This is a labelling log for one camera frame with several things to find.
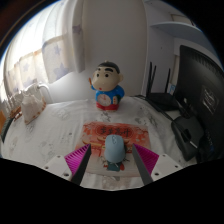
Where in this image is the brown wooden chair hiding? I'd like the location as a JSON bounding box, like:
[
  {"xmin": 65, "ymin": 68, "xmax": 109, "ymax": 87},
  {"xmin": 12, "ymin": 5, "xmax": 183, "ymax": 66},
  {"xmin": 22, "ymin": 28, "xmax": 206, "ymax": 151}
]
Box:
[{"xmin": 0, "ymin": 110, "xmax": 8, "ymax": 134}]

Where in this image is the black router with antennas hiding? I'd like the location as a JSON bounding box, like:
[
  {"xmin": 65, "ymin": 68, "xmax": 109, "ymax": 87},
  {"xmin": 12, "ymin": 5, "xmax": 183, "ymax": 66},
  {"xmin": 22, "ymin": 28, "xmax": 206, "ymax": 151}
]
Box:
[{"xmin": 144, "ymin": 61, "xmax": 179, "ymax": 112}]

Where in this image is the white cartoon-print tablecloth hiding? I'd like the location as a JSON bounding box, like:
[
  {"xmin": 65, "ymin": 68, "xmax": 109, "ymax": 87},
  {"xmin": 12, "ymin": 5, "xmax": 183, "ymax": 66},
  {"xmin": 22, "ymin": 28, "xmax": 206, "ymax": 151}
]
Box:
[{"xmin": 0, "ymin": 96, "xmax": 198, "ymax": 191}]

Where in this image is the large white conch shell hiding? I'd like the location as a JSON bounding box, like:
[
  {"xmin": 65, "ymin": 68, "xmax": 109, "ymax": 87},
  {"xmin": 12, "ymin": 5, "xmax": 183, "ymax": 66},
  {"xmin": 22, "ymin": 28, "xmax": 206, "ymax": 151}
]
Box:
[{"xmin": 20, "ymin": 91, "xmax": 48, "ymax": 126}]

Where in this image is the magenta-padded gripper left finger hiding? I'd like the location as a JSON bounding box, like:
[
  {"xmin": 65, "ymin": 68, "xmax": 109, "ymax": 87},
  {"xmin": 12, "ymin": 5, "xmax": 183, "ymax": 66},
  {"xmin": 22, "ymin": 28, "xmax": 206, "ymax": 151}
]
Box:
[{"xmin": 42, "ymin": 143, "xmax": 92, "ymax": 186}]

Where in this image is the black computer monitor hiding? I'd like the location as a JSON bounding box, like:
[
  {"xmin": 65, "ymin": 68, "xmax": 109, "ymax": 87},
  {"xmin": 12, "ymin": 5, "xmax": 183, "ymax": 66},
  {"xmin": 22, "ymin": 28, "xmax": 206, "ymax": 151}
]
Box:
[{"xmin": 170, "ymin": 44, "xmax": 224, "ymax": 163}]

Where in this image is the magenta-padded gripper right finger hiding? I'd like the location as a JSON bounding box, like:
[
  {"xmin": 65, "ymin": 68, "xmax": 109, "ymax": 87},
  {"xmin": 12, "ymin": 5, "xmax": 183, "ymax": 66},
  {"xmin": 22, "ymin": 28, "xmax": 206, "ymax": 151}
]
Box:
[{"xmin": 131, "ymin": 143, "xmax": 184, "ymax": 185}]

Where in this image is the red printed mouse pad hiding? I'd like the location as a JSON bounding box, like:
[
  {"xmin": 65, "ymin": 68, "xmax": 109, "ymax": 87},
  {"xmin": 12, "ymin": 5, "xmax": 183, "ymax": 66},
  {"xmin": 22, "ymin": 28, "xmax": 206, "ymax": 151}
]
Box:
[{"xmin": 74, "ymin": 121, "xmax": 152, "ymax": 178}]

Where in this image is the white star-print curtain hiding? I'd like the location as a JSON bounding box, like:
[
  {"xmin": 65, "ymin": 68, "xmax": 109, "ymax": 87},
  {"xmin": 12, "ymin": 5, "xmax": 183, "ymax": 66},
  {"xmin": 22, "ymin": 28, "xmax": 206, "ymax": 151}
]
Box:
[{"xmin": 1, "ymin": 0, "xmax": 86, "ymax": 104}]

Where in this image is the white wall shelf unit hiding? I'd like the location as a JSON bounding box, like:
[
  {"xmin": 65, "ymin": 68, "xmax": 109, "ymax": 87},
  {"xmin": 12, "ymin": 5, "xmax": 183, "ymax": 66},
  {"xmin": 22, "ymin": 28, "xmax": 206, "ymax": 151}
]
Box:
[{"xmin": 143, "ymin": 0, "xmax": 214, "ymax": 44}]

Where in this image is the cartoon boy figurine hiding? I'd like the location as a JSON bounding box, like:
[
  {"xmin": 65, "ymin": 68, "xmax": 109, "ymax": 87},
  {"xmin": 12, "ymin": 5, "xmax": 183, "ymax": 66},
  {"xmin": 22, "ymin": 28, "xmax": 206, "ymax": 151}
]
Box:
[{"xmin": 89, "ymin": 60, "xmax": 126, "ymax": 112}]

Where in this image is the light blue computer mouse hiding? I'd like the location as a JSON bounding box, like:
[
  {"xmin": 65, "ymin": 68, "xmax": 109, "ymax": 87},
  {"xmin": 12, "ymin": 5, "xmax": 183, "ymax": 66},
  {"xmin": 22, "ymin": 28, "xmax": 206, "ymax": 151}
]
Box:
[{"xmin": 104, "ymin": 134, "xmax": 127, "ymax": 164}]

